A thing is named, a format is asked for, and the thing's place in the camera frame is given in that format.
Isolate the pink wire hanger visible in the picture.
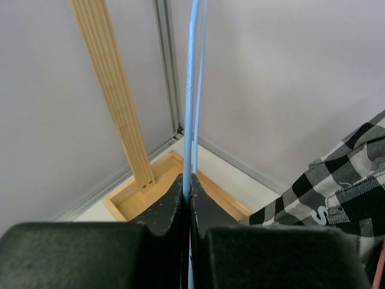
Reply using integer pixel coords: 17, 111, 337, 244
372, 242, 385, 289

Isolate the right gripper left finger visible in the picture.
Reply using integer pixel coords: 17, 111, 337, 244
1, 176, 184, 288

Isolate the light blue wire hanger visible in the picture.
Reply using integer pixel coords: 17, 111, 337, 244
183, 0, 209, 289

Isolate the black white checkered shirt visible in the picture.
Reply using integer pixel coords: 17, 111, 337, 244
241, 112, 384, 284

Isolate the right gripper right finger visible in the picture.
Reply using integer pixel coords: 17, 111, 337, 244
190, 175, 370, 288

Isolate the wooden clothes rack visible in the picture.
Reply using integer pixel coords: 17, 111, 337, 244
69, 0, 253, 223

